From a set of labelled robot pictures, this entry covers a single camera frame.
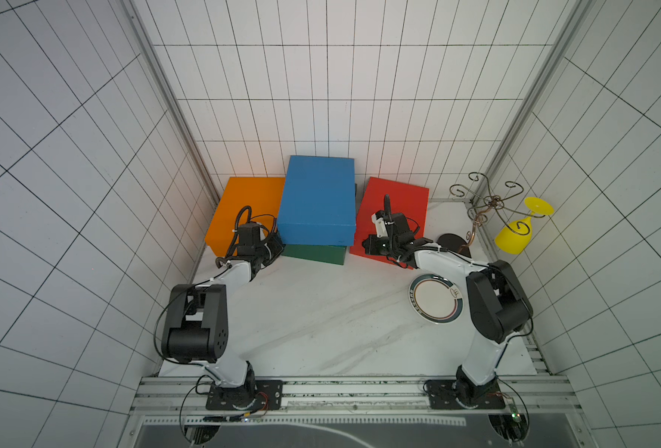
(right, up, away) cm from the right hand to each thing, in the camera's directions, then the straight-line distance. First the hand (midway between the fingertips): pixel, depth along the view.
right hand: (365, 236), depth 95 cm
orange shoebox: (-41, +17, +21) cm, 50 cm away
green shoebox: (-12, -7, +6) cm, 15 cm away
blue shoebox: (-16, +11, -8) cm, 21 cm away
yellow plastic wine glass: (+42, 0, -15) cm, 45 cm away
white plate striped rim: (+23, -20, -5) cm, 31 cm away
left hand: (-28, -3, -1) cm, 28 cm away
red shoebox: (+18, +15, +18) cm, 30 cm away
